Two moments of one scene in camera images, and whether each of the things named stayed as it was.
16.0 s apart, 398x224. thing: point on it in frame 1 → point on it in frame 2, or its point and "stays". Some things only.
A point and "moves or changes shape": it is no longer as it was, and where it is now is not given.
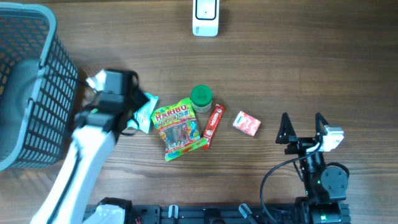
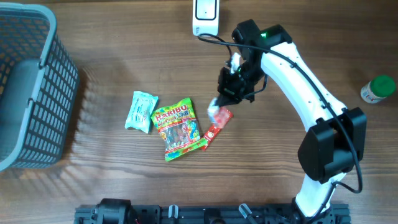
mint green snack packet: [142, 118] stays
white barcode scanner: [206, 18] stays
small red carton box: [246, 123] → [219, 116]
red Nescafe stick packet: [213, 125] moves or changes shape
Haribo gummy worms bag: [178, 128] stays
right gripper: [299, 144] → [227, 94]
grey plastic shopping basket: [38, 80] stays
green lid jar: [201, 97] → [379, 88]
